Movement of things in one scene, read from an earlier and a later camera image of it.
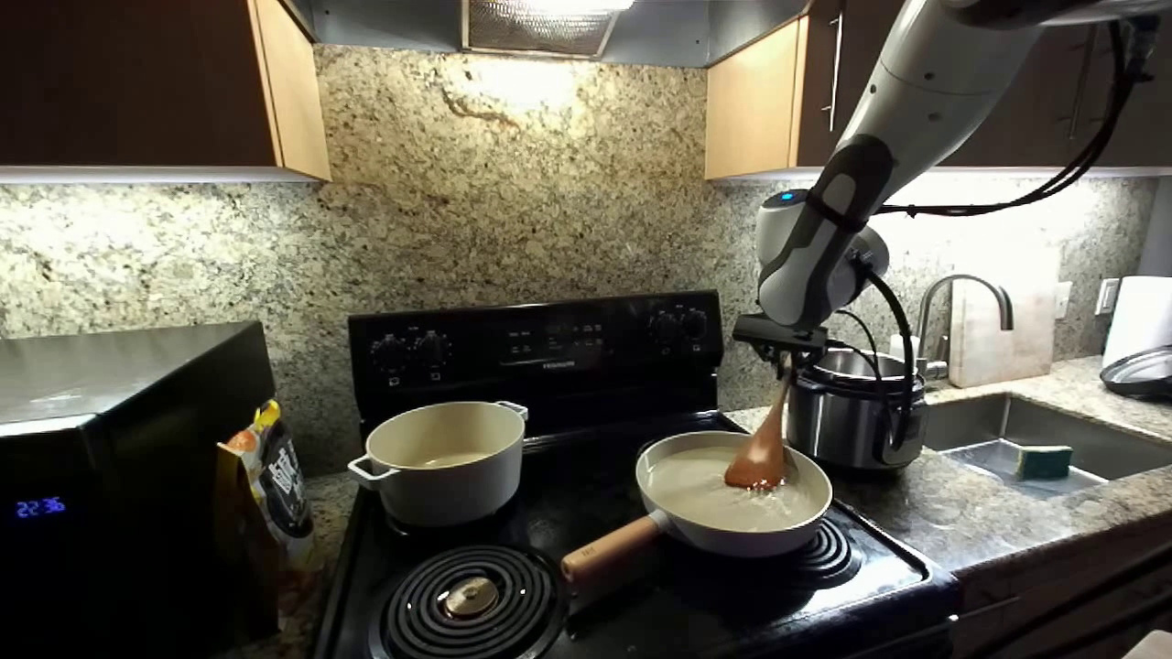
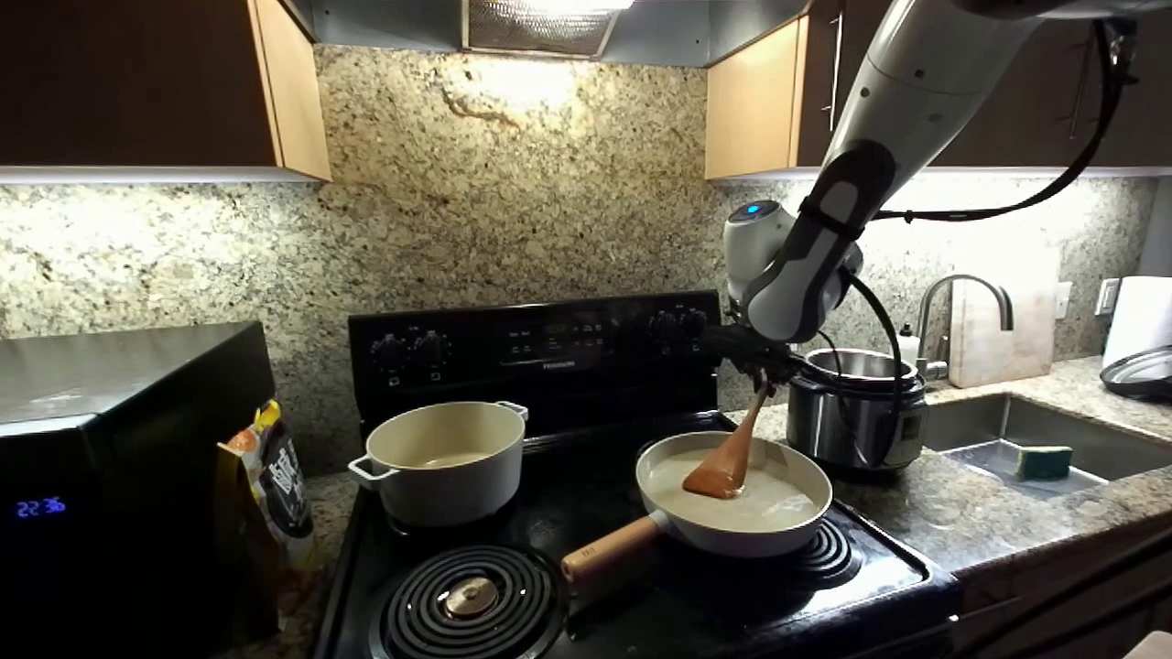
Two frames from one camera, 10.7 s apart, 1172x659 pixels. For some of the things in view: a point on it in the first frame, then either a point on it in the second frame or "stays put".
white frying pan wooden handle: [699, 507] stays put
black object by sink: [1140, 374] stays put
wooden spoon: [761, 460] to [728, 466]
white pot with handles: [446, 461] stays put
